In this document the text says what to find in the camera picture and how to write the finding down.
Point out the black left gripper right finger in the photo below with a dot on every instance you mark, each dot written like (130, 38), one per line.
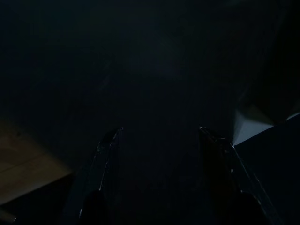
(229, 187)

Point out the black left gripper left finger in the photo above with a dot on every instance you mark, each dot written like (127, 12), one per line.
(91, 187)

